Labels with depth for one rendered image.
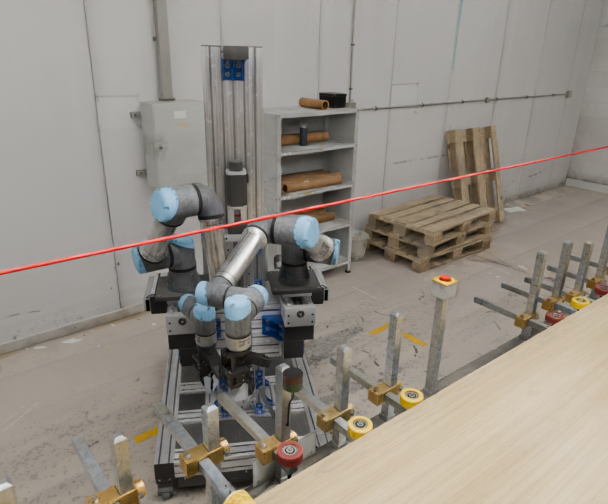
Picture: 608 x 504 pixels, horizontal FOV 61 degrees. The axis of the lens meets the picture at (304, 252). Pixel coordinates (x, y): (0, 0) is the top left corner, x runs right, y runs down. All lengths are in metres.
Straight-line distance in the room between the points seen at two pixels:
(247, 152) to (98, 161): 1.83
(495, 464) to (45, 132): 3.22
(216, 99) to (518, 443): 1.69
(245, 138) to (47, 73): 1.82
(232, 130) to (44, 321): 2.40
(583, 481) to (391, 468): 0.54
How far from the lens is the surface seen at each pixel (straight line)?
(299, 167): 4.87
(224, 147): 2.31
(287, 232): 1.81
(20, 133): 3.80
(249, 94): 2.27
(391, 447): 1.70
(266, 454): 1.71
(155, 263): 2.16
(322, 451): 1.96
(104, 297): 4.25
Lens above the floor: 2.02
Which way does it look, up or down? 21 degrees down
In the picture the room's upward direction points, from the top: 1 degrees clockwise
